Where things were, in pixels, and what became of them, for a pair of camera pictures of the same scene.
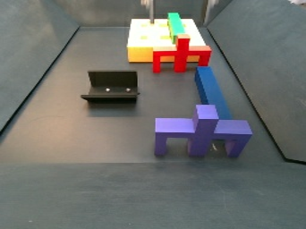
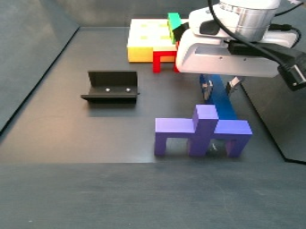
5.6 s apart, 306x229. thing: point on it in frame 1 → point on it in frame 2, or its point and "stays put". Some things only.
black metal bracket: [112, 87] stays put
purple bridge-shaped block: [201, 129] stays put
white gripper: [149, 4] → [203, 54]
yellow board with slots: [147, 35] stays put
